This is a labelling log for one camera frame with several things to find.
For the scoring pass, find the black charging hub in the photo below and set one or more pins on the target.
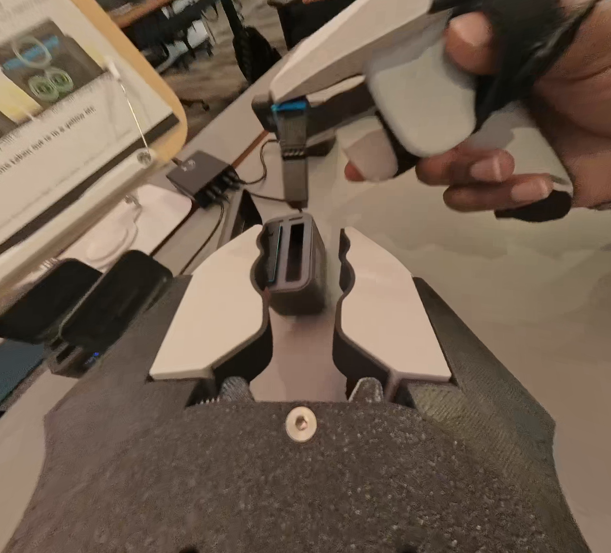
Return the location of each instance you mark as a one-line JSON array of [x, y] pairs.
[[196, 171]]

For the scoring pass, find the wooden instruction board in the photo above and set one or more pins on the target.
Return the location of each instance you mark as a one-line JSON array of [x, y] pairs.
[[57, 57]]

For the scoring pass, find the person's right hand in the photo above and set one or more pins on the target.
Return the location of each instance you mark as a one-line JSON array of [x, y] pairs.
[[582, 114]]

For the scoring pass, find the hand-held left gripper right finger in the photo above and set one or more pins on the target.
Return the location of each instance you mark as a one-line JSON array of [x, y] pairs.
[[396, 324]]

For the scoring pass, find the dark flat mat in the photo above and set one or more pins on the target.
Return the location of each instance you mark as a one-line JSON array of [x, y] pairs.
[[14, 372]]

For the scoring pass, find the black battery charger case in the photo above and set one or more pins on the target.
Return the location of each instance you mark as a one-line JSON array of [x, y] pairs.
[[119, 300], [296, 300], [48, 300]]

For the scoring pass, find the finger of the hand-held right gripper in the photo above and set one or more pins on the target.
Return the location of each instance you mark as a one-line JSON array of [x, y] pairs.
[[339, 109], [353, 33]]

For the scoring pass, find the black battery blue stripe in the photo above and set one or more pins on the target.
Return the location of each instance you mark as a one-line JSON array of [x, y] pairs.
[[294, 166]]

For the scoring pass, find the white clip bar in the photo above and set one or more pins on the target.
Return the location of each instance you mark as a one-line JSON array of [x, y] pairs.
[[76, 205]]

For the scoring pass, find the white base mat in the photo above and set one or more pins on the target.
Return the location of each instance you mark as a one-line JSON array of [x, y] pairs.
[[143, 219]]

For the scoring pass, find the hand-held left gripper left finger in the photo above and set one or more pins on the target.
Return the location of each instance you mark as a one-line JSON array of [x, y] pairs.
[[205, 324]]

